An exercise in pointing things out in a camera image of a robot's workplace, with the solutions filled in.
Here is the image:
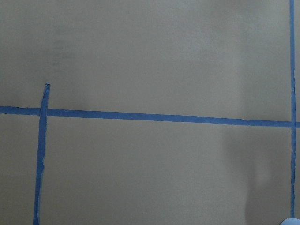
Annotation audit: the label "blue plastic cup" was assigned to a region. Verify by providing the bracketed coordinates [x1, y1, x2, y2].
[280, 217, 300, 225]

